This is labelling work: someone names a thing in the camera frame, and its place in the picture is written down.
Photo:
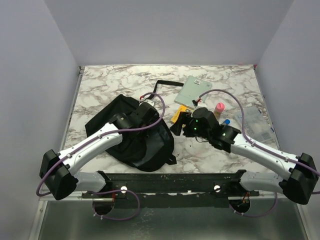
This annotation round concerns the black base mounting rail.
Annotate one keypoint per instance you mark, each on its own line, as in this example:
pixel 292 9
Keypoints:
pixel 180 190

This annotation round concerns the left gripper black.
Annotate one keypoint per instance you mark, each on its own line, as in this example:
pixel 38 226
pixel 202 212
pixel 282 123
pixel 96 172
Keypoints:
pixel 149 124

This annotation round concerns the clear plastic pencil case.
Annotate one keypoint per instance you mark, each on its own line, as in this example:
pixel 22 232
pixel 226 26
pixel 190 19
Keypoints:
pixel 256 126

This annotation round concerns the pink cap glue bottle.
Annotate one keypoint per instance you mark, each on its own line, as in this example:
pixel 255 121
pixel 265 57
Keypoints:
pixel 219 108

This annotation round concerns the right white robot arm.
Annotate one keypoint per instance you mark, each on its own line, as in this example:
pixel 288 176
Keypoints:
pixel 291 175

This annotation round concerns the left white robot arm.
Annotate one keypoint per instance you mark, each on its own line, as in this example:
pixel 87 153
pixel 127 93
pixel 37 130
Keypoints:
pixel 59 171

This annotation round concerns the blue cap grey tube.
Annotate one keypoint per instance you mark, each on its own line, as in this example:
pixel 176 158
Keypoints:
pixel 226 122

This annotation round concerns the yellow cover book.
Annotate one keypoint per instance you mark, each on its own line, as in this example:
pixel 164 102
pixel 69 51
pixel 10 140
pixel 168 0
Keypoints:
pixel 181 108

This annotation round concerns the pale green notebook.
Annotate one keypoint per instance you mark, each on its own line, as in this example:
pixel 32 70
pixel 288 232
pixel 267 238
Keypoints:
pixel 191 89

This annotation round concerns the aluminium table edge rail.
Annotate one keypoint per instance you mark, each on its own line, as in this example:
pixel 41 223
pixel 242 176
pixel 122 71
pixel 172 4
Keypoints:
pixel 73 102

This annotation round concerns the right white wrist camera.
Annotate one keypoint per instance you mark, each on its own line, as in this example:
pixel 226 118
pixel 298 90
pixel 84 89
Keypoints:
pixel 197 103

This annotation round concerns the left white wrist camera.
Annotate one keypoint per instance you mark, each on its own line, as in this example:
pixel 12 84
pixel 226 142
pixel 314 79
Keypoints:
pixel 147 101

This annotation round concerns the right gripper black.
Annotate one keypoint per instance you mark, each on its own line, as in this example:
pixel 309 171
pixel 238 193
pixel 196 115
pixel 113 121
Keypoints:
pixel 186 118

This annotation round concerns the black student backpack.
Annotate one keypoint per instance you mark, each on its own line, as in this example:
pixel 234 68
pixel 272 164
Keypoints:
pixel 146 150

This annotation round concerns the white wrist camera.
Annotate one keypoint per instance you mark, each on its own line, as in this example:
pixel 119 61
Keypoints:
pixel 147 101
pixel 197 103

